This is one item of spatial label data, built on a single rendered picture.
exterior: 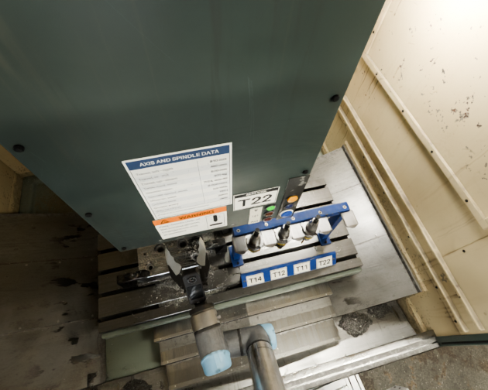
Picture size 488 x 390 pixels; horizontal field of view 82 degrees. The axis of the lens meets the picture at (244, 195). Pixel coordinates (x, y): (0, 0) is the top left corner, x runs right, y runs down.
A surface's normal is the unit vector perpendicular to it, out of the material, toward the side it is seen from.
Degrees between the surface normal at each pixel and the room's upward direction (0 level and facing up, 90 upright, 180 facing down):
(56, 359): 24
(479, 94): 90
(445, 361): 0
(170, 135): 90
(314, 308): 8
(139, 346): 0
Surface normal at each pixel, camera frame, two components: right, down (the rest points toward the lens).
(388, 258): -0.36, -0.36
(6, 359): 0.43, -0.53
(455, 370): 0.04, -0.48
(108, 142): 0.25, 0.85
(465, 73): -0.97, 0.20
